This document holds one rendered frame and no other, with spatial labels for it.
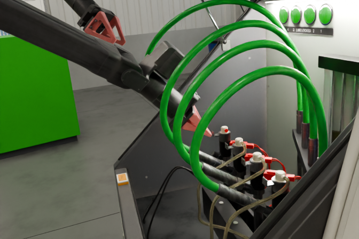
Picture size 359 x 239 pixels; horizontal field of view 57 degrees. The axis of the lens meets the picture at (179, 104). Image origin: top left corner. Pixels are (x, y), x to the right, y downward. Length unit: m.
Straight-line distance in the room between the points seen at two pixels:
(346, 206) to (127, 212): 0.54
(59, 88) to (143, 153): 2.98
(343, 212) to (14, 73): 3.68
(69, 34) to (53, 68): 3.34
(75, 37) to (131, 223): 0.44
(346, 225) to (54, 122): 3.78
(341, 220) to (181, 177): 0.74
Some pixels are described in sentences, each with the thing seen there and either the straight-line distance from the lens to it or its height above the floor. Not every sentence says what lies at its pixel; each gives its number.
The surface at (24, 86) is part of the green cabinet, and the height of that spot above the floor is 0.77.
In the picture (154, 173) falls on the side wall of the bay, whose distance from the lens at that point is 1.12.
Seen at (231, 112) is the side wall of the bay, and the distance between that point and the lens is 1.12.
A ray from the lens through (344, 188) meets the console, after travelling 0.48.
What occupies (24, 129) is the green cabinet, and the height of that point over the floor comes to 0.29.
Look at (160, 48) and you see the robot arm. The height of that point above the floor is 1.34.
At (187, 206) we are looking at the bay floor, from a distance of 1.08.
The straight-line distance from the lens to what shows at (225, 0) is 0.79.
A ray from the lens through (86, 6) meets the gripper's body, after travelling 0.91.
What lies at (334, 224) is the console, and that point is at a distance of 0.50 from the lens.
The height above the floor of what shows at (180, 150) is 1.19.
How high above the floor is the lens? 1.42
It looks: 16 degrees down
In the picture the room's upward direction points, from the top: 5 degrees counter-clockwise
